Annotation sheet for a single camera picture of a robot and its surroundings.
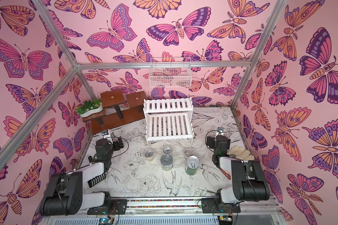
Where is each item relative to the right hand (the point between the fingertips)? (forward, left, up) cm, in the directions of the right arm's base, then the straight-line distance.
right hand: (215, 135), depth 93 cm
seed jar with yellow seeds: (-13, +43, -2) cm, 45 cm away
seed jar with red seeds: (-11, +18, -2) cm, 21 cm away
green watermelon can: (-21, +17, +3) cm, 27 cm away
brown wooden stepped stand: (+20, +70, +3) cm, 73 cm away
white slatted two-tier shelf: (+10, +31, +4) cm, 33 cm away
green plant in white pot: (+12, +84, +14) cm, 86 cm away
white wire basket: (+40, +31, +18) cm, 54 cm away
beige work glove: (-8, -17, -7) cm, 20 cm away
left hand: (-3, +66, +2) cm, 66 cm away
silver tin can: (-19, +32, 0) cm, 37 cm away
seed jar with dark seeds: (-10, +32, -3) cm, 33 cm away
